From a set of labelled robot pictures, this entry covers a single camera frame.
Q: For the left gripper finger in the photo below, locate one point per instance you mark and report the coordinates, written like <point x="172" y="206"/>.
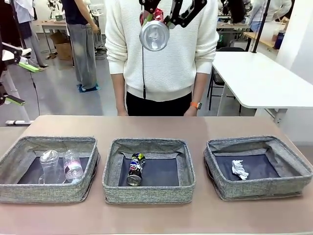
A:
<point x="28" y="67"/>
<point x="14" y="100"/>

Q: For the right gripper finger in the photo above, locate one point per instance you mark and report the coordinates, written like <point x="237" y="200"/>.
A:
<point x="185" y="12"/>
<point x="148" y="5"/>

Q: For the crushed red soda can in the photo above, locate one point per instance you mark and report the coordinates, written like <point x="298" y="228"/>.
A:
<point x="154" y="36"/>

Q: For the crushed clear plastic cup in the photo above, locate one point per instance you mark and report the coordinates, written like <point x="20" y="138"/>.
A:
<point x="49" y="161"/>

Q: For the clear plastic water bottle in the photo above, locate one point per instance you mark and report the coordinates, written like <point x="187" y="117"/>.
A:
<point x="72" y="166"/>

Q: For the crushed dark blue can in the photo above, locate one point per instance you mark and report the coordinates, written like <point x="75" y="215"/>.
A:
<point x="135" y="169"/>

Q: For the white paper ball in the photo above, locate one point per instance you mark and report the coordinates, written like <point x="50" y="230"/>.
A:
<point x="239" y="170"/>

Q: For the person's right forearm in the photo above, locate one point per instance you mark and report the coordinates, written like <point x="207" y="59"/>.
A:
<point x="118" y="90"/>

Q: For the person's left forearm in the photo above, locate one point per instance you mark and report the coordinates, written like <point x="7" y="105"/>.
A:
<point x="199" y="85"/>

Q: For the person's left hand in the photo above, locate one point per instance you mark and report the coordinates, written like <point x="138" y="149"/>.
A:
<point x="191" y="113"/>

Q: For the person's right hand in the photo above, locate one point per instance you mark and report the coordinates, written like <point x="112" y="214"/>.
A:
<point x="122" y="111"/>

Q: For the cardboard box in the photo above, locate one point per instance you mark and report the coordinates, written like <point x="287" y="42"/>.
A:
<point x="63" y="51"/>

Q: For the person in light blue shirt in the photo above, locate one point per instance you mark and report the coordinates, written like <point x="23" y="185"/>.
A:
<point x="27" y="14"/>

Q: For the person in grey trousers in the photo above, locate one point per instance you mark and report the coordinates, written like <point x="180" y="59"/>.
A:
<point x="83" y="49"/>

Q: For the person in white sweater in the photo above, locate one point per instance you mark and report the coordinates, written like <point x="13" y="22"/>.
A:
<point x="166" y="73"/>

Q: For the small white background robot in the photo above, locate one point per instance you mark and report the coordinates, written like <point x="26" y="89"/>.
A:
<point x="52" y="7"/>

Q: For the black folding chair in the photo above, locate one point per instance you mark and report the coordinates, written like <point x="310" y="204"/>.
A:
<point x="216" y="80"/>

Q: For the black pole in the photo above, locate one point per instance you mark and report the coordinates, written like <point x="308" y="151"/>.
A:
<point x="260" y="29"/>

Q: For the wooden table with bottles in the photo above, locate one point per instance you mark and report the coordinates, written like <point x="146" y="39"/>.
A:
<point x="266" y="41"/>

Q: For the person in pale shirt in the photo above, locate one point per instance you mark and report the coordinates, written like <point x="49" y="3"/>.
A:
<point x="274" y="9"/>

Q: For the orange drink bottle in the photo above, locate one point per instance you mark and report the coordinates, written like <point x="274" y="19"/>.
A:
<point x="274" y="36"/>

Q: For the orange wristwatch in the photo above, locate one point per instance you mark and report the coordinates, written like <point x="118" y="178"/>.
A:
<point x="195" y="105"/>

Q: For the blue bottle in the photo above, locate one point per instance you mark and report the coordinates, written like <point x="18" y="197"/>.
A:
<point x="279" y="40"/>

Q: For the grey fabric basket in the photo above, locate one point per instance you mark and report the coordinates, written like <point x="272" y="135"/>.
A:
<point x="49" y="193"/>
<point x="146" y="193"/>
<point x="256" y="189"/>

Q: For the white table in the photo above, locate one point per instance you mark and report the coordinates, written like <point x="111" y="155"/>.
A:
<point x="264" y="78"/>

